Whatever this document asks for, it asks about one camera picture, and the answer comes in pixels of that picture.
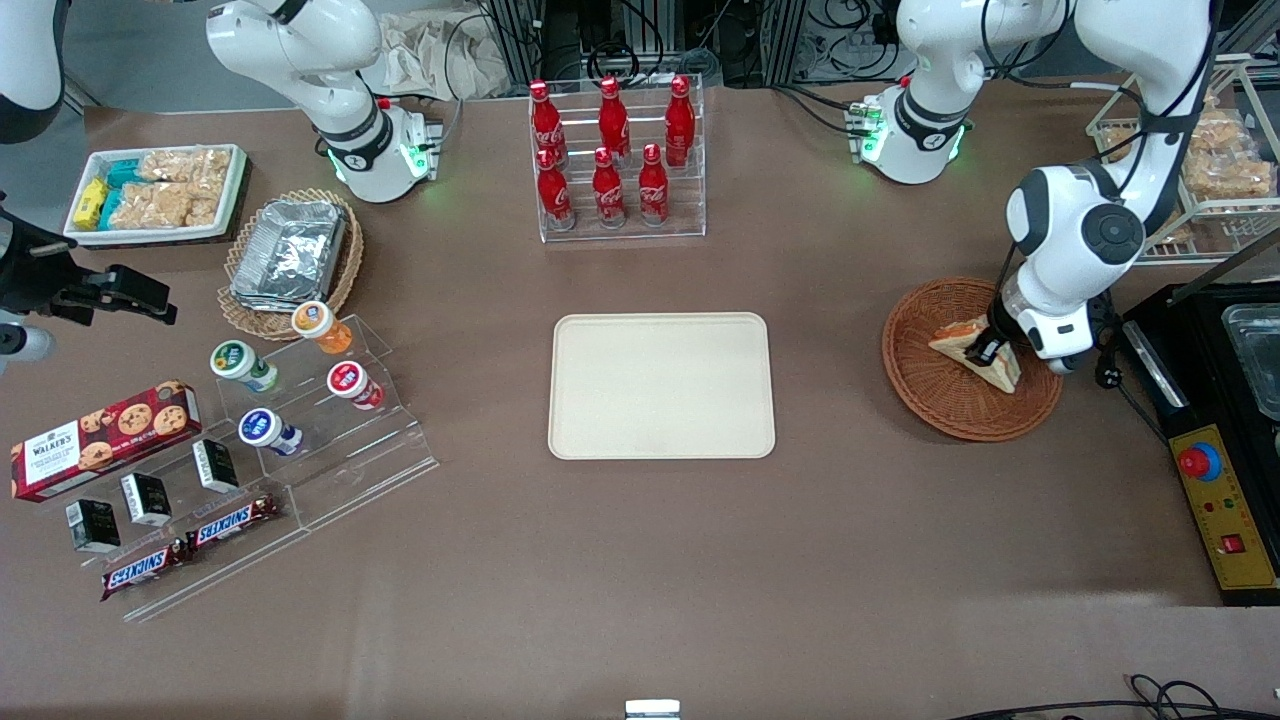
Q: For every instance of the red lid gum jar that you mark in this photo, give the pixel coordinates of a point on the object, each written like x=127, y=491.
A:
x=348, y=380

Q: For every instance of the steel pan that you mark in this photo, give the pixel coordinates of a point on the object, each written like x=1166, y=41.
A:
x=1260, y=370

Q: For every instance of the clear acrylic stepped stand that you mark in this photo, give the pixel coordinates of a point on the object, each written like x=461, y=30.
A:
x=230, y=570
x=380, y=460

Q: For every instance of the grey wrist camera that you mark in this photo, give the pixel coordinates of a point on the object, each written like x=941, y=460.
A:
x=25, y=345
x=1062, y=362

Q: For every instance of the aluminium foil container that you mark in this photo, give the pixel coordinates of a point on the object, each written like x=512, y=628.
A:
x=290, y=250

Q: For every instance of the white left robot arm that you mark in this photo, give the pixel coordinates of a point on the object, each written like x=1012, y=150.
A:
x=1080, y=230

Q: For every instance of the clear rice cracker pack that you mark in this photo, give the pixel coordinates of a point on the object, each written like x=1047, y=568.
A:
x=188, y=166
x=165, y=205

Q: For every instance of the black countertop appliance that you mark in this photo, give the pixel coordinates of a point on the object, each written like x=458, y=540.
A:
x=1200, y=400

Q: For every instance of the beige cloth bag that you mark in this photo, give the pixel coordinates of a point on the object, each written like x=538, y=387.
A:
x=430, y=55

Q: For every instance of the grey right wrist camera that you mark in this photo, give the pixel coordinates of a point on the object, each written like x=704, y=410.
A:
x=25, y=345

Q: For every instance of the blue lid gum jar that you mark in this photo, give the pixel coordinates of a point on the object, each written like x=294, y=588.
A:
x=262, y=428

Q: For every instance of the Snickers chocolate bar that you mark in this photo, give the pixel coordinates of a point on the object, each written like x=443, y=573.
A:
x=140, y=570
x=230, y=522

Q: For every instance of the light oval wicker basket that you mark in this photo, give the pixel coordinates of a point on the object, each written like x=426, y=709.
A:
x=345, y=270

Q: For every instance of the yellow snack pack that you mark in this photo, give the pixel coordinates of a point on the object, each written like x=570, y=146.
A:
x=91, y=204

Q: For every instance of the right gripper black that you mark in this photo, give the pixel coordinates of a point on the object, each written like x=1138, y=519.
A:
x=30, y=272

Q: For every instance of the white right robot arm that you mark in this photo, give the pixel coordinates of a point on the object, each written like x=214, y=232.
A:
x=330, y=110

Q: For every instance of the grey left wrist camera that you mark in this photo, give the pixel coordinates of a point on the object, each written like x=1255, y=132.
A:
x=1062, y=362

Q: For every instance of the teal snack pack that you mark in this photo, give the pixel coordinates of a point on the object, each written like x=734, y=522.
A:
x=112, y=208
x=124, y=173

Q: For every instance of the clear acrylic bottle rack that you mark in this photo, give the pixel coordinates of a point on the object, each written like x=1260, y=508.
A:
x=622, y=233

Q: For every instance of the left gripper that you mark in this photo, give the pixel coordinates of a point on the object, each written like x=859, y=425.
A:
x=999, y=328

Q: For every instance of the triangular sandwich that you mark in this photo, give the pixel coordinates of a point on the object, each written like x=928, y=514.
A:
x=955, y=338

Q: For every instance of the red Walkers cookie box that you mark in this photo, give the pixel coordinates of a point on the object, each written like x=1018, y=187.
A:
x=100, y=440

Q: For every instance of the orange lid gum jar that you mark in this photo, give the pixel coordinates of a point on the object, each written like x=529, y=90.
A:
x=318, y=322

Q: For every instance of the bagged fried snack pack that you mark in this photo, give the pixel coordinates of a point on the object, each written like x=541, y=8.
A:
x=1225, y=130
x=1118, y=143

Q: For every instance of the green lid gum jar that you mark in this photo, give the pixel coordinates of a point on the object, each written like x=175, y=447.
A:
x=236, y=360

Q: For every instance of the yellow emergency stop control box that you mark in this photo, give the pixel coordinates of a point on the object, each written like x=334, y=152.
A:
x=1230, y=500

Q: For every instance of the black equipment rack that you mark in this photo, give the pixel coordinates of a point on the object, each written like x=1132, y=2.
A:
x=560, y=40

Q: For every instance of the beige plastic tray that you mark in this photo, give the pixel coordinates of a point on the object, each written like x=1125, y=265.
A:
x=660, y=385

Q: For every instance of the red cola bottle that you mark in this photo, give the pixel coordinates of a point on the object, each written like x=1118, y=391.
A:
x=653, y=190
x=555, y=195
x=613, y=120
x=607, y=195
x=546, y=120
x=680, y=125

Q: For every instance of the brown round wicker basket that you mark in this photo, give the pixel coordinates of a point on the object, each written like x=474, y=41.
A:
x=930, y=395

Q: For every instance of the white rectangular snack tray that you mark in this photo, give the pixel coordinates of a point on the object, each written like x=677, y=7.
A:
x=240, y=172

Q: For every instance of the small black box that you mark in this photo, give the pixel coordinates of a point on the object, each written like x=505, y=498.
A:
x=146, y=498
x=216, y=465
x=93, y=525

